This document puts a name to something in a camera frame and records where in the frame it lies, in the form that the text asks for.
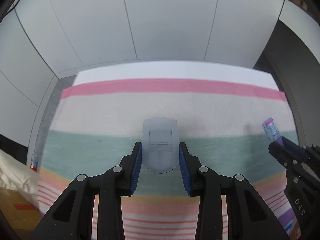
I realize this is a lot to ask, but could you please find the pink blue labelled tube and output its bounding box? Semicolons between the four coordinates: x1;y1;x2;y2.
262;118;284;146

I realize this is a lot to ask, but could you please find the cream padded chair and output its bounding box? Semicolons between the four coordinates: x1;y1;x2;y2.
0;150;39;209

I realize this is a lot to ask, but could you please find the striped colourful blanket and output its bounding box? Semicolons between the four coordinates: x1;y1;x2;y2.
37;79;297;239

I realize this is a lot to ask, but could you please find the brown cardboard box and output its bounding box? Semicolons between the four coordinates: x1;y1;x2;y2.
0;188;42;239

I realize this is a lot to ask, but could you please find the translucent grey plastic case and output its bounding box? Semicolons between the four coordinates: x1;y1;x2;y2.
142;117;179;173

